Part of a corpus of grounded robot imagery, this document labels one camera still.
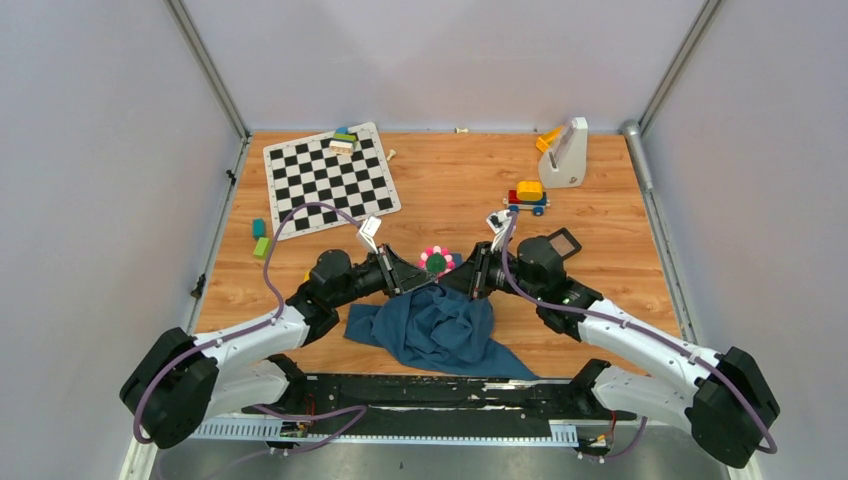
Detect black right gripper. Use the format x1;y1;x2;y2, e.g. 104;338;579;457
438;242;542;304

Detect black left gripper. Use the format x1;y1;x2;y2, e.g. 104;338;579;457
331;243;436;309

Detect pink white flower brooch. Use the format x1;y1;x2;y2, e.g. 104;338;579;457
418;245;460;277

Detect blue cloth garment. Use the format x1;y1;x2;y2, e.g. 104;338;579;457
344;283;539;380

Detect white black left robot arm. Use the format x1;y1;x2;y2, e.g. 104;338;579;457
119;244;437;449

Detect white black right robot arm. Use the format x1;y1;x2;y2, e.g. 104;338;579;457
442;229;780;469

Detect toy car with yellow block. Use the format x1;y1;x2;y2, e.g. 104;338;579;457
503;180;550;216

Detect stacked toy blocks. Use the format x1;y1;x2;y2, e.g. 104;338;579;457
328;127;358;156

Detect green toy block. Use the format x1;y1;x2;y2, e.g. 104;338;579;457
253;237;271;259

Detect black white chessboard mat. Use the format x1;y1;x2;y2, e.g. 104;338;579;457
263;122;402;237

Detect grey wedge stand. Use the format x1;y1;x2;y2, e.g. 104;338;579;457
538;117;589;189

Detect orange toy piece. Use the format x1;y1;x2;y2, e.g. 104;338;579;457
535;125;565;153

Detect teal toy block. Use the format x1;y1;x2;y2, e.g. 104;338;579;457
252;218;266;240

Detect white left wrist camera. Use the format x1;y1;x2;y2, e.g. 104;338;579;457
356;215;382;253

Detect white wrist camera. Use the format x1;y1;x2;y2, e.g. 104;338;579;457
486;209;518;252
356;215;382;253

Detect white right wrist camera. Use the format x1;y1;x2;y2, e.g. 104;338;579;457
486;209;518;252

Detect black square frame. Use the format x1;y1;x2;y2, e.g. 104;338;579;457
547;227;582;260

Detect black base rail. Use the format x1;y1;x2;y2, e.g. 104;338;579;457
267;374;636;438

